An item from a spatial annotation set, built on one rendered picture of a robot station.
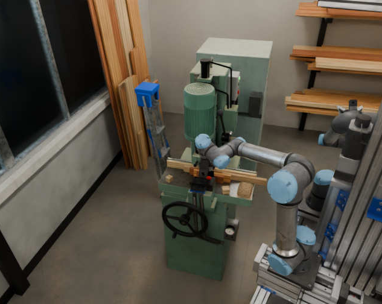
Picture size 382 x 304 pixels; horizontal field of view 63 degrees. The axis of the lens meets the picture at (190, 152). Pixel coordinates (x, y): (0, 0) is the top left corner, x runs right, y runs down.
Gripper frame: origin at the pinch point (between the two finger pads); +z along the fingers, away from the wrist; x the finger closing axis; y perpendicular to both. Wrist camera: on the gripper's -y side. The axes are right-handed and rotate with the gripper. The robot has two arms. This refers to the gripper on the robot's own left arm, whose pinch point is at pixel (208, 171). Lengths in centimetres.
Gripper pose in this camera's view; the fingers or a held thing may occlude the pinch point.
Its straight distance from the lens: 182.7
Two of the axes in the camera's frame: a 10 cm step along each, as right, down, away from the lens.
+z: 1.5, 4.3, 8.9
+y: 2.4, -8.9, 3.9
